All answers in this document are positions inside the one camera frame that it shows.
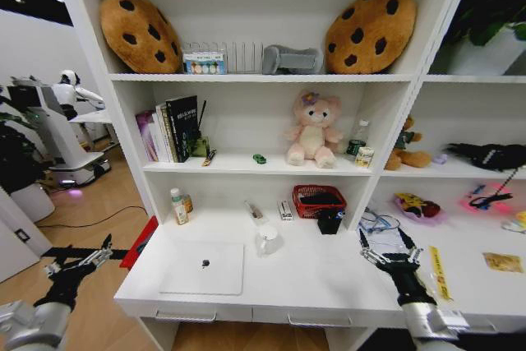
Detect black book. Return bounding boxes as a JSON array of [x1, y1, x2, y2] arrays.
[[165, 95, 200, 164]]

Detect pink plush toy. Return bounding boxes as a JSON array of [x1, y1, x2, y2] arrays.
[[284, 89, 345, 170]]

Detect dark green plant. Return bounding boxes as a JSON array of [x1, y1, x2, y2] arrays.
[[0, 85, 45, 196]]

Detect pink glowing gadget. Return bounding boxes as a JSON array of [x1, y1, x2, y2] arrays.
[[459, 181, 515, 211]]

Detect brown cookie plush pillow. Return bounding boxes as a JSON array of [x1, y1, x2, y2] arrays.
[[324, 0, 418, 76], [99, 0, 184, 75]]

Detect white wire file rack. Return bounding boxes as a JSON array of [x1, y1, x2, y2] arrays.
[[182, 40, 265, 75]]

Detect red box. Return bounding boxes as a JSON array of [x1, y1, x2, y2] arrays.
[[119, 215, 159, 271]]

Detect white desk drawer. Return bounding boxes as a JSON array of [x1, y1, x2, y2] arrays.
[[137, 303, 254, 324], [251, 306, 407, 330]]

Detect black pen holder cup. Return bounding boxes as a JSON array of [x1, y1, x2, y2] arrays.
[[316, 208, 346, 236]]

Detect green reed diffuser bottle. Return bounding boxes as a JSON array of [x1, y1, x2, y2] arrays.
[[191, 99, 211, 159]]

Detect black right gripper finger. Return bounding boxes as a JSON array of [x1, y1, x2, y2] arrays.
[[398, 228, 425, 267], [358, 228, 387, 267]]

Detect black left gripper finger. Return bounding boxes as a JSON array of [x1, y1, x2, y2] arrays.
[[40, 246, 98, 279], [86, 233, 114, 266]]

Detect white table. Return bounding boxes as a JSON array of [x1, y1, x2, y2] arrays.
[[68, 109, 114, 127]]

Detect black fluffy object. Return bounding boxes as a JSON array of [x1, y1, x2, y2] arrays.
[[445, 141, 526, 173]]

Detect clear box of pastel items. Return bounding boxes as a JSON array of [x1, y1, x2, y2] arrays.
[[182, 52, 228, 76]]

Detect white mug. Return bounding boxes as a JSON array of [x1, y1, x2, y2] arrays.
[[255, 223, 285, 259]]

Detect yellow white toy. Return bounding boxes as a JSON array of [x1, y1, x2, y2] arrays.
[[501, 210, 526, 234]]

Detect clear plastic bag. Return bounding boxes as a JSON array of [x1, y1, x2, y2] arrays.
[[356, 217, 416, 257]]

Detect white laptop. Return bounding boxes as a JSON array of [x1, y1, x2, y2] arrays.
[[159, 239, 246, 297]]

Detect white round planter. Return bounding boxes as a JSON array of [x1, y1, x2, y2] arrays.
[[9, 183, 57, 224]]

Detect black floor cable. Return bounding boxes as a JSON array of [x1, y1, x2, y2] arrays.
[[35, 205, 148, 229]]

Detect clear wrapped snack bar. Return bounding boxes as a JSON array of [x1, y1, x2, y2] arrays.
[[243, 200, 265, 221]]

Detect white shelf desk unit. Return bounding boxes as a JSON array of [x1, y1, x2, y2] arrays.
[[44, 0, 526, 351]]

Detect blue frame glasses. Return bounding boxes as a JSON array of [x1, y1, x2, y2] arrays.
[[361, 206, 402, 238]]

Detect pink book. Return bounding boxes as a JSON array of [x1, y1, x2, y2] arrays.
[[135, 110, 159, 163]]

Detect brown teddy bear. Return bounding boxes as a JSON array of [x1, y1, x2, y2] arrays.
[[384, 115, 433, 172]]

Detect red mesh basket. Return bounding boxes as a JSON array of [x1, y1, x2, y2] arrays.
[[292, 184, 348, 220]]

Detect drink bottle with white cap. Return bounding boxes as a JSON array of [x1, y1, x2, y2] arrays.
[[169, 187, 191, 226]]

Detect clear bottle with green label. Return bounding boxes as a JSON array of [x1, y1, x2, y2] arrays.
[[345, 119, 370, 162]]

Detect black object in basket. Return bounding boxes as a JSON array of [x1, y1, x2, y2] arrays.
[[299, 193, 344, 206]]

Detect tan snack packet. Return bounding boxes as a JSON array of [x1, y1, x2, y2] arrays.
[[482, 252, 525, 275]]

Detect white humanoid robot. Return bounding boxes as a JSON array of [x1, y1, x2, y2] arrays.
[[52, 70, 106, 121]]

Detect white wheeled machine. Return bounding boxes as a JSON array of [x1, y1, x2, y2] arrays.
[[7, 76, 113, 188]]

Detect small white box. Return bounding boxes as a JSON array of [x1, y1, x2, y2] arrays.
[[276, 199, 294, 222]]

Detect white book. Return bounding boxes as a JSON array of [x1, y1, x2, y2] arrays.
[[147, 104, 176, 164]]

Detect colourful snack bag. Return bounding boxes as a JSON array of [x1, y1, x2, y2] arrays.
[[394, 192, 444, 221]]

